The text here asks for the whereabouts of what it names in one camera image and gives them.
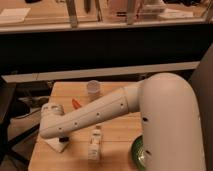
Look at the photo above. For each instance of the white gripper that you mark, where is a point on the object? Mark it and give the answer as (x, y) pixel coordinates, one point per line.
(51, 113)

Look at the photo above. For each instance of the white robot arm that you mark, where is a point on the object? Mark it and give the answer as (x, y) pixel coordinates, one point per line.
(170, 117)

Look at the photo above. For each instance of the white sponge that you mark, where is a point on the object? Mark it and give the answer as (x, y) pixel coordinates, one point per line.
(57, 145)

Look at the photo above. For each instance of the translucent plastic cup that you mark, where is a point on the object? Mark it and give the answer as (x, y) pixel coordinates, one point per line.
(93, 89)

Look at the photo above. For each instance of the green bowl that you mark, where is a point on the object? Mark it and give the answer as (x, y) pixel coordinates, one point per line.
(137, 153)

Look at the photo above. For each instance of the white paper sheet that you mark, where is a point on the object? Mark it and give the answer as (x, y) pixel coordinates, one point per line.
(13, 15)

